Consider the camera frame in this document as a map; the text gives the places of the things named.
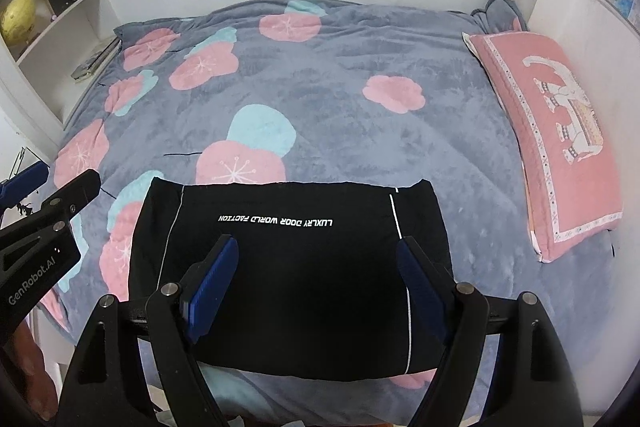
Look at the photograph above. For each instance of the white bookshelf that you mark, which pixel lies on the white bookshelf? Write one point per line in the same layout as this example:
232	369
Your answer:
75	27

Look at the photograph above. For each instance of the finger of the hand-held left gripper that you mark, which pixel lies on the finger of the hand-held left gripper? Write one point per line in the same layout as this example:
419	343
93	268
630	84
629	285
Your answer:
25	182
75	194

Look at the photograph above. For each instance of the yellow globe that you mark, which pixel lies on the yellow globe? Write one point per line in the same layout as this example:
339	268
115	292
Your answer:
17	19

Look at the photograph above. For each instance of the flat book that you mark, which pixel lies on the flat book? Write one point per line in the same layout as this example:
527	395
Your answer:
95	62

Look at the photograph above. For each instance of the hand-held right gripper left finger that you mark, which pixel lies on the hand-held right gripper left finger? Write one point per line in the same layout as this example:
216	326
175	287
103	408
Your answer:
212	287

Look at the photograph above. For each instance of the grey floral blanket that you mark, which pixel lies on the grey floral blanket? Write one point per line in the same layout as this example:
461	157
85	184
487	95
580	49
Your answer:
400	147

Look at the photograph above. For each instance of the black hoodie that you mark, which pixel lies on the black hoodie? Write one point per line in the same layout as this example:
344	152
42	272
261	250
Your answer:
310	267

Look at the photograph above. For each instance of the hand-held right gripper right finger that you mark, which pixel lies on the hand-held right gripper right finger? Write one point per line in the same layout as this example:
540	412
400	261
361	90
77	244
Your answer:
420	292

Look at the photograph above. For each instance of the grey pillow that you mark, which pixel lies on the grey pillow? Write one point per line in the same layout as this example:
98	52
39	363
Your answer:
500	14

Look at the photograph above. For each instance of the pink elephant pillow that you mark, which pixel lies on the pink elephant pillow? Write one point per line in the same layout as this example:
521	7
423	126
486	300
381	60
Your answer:
510	117

